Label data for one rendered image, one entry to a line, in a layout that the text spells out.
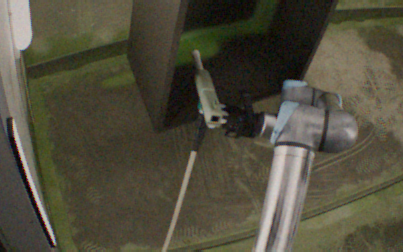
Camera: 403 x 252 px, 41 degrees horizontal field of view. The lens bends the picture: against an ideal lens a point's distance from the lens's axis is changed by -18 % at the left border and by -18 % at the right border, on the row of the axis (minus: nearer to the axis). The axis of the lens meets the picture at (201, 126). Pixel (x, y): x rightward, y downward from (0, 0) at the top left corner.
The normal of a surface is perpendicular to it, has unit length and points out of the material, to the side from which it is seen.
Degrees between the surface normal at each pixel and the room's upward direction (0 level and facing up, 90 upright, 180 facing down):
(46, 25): 57
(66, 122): 0
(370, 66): 0
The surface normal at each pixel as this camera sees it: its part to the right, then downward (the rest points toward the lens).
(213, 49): 0.13, -0.43
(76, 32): 0.28, 0.33
